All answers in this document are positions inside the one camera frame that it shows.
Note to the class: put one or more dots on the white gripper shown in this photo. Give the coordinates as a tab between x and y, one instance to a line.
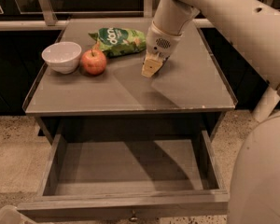
160	43

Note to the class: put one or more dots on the red apple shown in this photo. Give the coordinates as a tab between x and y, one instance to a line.
94	62

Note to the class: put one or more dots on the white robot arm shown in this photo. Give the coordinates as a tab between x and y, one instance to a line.
248	51

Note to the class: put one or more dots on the open grey top drawer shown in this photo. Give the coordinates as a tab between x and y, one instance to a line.
107	180

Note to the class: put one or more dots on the metal drawer knob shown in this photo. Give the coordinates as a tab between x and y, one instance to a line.
133	218

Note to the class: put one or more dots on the green chip bag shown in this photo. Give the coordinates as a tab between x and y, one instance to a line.
115	42

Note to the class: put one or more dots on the white ceramic bowl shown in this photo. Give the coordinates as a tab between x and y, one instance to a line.
62	57

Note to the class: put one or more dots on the clear plastic bin corner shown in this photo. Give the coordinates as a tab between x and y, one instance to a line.
10	215

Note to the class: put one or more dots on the metal railing frame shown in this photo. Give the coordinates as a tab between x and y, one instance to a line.
27	15

